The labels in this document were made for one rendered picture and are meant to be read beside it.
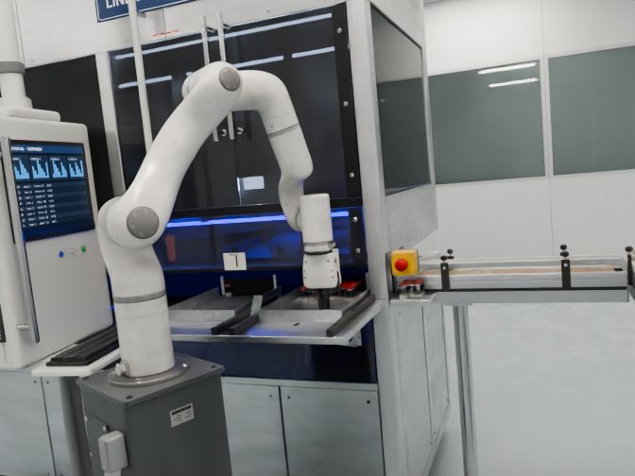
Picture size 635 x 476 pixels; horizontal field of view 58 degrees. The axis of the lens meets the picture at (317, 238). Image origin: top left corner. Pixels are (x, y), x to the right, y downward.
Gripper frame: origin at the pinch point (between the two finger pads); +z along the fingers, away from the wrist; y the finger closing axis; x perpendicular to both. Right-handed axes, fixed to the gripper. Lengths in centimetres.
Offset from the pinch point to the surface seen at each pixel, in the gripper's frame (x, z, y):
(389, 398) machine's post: -23.6, 36.6, -10.3
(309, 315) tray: 2.4, 2.5, 3.8
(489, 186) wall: -484, -7, -6
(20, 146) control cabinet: 17, -53, 87
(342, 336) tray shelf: 15.6, 4.3, -10.4
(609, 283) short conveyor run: -34, 2, -76
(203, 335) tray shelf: 16.3, 4.6, 30.3
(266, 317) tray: 2.4, 3.1, 17.3
